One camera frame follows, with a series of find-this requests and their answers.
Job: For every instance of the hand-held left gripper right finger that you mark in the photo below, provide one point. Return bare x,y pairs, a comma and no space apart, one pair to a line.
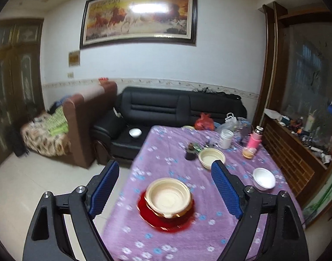
225,190

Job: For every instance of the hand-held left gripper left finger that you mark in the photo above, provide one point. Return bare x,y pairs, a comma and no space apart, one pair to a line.
105,190

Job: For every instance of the beige ribbed plastic bowl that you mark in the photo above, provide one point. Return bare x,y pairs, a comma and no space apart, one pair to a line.
209,156
167,195

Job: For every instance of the red glass plate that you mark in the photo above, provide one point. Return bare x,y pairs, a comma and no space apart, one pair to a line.
157,223

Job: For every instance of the clear bag of biscuits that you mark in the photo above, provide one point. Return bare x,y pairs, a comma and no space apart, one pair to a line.
248,153

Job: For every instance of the white plastic jar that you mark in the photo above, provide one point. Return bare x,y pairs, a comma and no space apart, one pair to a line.
226,140

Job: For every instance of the dark small jar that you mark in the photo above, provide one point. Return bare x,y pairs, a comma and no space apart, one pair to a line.
190,153

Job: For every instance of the pink bottle with knitted sleeve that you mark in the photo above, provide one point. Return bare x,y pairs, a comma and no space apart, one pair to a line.
254,142

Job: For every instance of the black phone stand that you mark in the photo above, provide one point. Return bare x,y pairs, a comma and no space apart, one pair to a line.
243,133

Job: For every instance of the purple floral tablecloth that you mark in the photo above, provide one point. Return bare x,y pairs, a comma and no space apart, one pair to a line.
160,165

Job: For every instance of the brown armchair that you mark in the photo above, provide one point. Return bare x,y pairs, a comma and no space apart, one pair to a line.
84,130

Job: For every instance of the small white bowl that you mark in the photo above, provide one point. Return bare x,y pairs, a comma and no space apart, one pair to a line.
135,132

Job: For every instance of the wooden sideboard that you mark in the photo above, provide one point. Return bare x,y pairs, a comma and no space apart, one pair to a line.
285,152

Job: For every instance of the red plastic bag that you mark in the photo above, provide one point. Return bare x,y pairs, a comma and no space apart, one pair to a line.
205,122

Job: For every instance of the floral blanket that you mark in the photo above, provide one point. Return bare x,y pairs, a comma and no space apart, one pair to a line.
43,140

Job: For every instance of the green cloth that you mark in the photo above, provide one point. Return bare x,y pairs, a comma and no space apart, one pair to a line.
57,122

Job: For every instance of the teal box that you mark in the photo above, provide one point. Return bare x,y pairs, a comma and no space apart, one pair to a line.
285,120

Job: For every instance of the black leather sofa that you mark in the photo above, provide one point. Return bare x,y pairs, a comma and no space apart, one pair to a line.
155,108

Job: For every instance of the dark clothes pile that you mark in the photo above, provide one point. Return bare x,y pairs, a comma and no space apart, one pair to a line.
215,92

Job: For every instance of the black bag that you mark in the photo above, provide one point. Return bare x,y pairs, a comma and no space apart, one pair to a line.
16,142

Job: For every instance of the white bottle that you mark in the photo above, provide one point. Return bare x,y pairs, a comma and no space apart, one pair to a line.
309,122

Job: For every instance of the small red box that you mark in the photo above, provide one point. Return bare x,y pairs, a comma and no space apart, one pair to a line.
103,80

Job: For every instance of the wooden double door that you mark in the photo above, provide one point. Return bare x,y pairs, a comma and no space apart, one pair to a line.
19,87

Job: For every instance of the wooden glass room divider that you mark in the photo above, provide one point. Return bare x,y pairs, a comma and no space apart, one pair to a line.
269,59

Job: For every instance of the framed horse painting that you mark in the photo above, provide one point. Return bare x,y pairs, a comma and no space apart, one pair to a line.
138,19

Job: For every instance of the small framed wall plaque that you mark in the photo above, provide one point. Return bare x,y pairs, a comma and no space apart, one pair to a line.
74,58

